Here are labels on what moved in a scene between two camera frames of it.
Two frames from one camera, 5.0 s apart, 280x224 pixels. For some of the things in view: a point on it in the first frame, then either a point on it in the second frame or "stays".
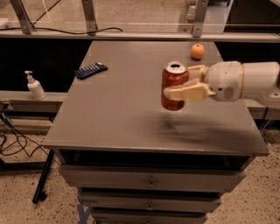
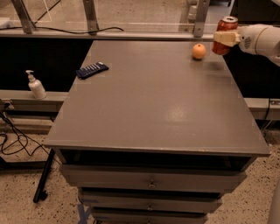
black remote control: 89,70 stays
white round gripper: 224,79 to 247,40
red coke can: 174,74 to 226,24
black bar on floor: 39,194 stays
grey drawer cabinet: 133,161 stays
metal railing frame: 29,31 stays
